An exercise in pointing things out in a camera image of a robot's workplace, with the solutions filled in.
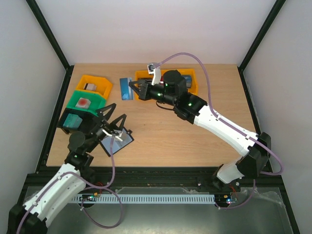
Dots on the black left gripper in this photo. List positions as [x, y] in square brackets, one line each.
[104, 125]

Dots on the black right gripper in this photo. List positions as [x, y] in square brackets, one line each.
[145, 90]

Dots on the black card holder wallet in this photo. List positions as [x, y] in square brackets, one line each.
[117, 144]

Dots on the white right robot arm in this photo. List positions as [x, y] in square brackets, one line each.
[189, 107]

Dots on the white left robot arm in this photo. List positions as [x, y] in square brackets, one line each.
[73, 177]

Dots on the black card stack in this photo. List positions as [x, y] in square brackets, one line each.
[146, 79]

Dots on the yellow bin with black cards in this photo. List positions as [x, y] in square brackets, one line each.
[142, 74]

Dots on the red round card stack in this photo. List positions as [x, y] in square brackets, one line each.
[83, 103]

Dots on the silver card stack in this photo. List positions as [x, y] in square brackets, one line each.
[90, 87]

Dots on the teal card stack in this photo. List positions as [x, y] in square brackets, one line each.
[72, 121]

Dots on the yellow bin with red cards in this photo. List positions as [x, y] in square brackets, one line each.
[161, 72]

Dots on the blue card stack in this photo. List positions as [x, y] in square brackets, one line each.
[188, 79]

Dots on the yellow bin with blue cards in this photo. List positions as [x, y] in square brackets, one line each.
[194, 87]

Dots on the green bin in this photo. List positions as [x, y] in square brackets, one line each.
[97, 102]

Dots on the yellow bin left side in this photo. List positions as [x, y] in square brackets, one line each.
[104, 86]

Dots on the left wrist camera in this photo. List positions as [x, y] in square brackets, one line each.
[117, 134]

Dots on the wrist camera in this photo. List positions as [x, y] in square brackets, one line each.
[117, 134]
[154, 69]

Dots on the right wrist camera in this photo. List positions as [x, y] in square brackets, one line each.
[154, 69]

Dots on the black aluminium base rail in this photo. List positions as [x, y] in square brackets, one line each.
[199, 178]

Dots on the white slotted cable duct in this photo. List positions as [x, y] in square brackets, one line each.
[146, 199]

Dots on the black left rear frame post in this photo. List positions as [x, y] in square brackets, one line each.
[48, 32]

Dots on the black frame post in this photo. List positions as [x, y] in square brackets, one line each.
[276, 8]
[48, 32]

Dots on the black right rear frame post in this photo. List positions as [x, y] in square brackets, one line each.
[276, 8]

